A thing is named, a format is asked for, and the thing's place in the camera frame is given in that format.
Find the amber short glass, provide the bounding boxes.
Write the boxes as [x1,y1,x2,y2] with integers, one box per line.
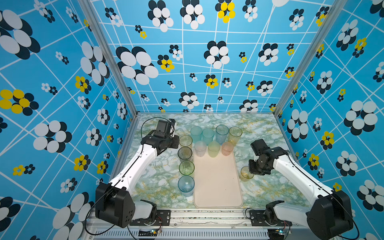
[240,166,254,182]

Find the clear frosted textured cup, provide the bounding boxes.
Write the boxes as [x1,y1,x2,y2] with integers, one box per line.
[194,141,207,157]

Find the pink textured cup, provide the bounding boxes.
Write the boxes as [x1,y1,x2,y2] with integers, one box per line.
[221,142,234,156]

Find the teal textured cup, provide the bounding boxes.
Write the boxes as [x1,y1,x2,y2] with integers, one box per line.
[190,126,203,144]
[202,128,215,145]

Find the light green textured cup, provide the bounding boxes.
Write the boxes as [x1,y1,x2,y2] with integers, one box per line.
[208,141,221,158]

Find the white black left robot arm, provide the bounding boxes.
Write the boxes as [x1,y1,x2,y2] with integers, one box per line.
[95,118,180,228]

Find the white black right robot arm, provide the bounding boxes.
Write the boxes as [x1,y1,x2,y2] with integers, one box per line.
[249,139,357,240]

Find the beige rectangular tray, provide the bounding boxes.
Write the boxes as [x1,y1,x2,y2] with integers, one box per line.
[193,152,243,208]

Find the yellow clear glass left column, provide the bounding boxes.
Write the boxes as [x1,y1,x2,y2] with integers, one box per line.
[179,135,193,149]

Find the grey smoky glass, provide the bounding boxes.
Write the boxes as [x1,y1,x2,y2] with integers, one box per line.
[178,147,193,162]

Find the green clear glass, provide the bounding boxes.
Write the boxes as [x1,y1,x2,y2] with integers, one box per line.
[179,161,195,176]

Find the yellow clear tall glass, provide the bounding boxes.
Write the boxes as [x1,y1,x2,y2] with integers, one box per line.
[228,127,243,146]

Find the blue clear glass front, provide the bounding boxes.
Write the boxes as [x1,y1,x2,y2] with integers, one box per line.
[178,176,195,197]

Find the blue clear tall glass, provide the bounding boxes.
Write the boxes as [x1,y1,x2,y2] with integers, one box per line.
[216,125,229,145]

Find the small green circuit board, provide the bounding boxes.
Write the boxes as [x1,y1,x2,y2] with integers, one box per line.
[138,229,161,237]

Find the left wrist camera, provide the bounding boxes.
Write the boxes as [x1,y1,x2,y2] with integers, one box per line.
[169,119,176,131]

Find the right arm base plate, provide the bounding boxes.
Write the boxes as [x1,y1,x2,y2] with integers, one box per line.
[246,210,293,228]

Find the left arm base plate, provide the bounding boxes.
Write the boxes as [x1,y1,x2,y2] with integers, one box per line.
[130,210,171,227]

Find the aluminium front frame rail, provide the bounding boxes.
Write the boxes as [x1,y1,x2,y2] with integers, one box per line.
[81,209,317,240]

